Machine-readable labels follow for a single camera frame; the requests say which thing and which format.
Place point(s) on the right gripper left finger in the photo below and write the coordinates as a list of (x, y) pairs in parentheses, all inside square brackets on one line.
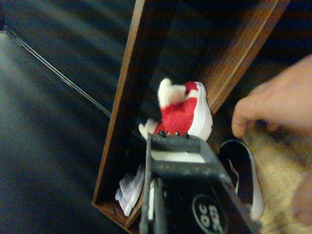
[(152, 212)]

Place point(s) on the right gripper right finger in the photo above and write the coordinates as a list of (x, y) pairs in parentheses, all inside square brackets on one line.
[(180, 169)]

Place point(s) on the red shoe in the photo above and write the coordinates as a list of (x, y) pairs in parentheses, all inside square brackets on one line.
[(150, 126), (185, 114)]

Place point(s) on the black shoe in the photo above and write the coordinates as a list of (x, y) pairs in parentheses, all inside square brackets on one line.
[(241, 165)]

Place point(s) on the person's hand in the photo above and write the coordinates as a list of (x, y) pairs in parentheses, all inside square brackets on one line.
[(275, 97)]

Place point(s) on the pale purple shoe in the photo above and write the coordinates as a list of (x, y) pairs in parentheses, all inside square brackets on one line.
[(129, 192)]

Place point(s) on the brown shoe rack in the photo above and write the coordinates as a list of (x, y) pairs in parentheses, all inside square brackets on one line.
[(131, 73)]

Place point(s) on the black curtain stand pole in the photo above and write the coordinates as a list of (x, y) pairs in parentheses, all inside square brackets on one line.
[(58, 73)]

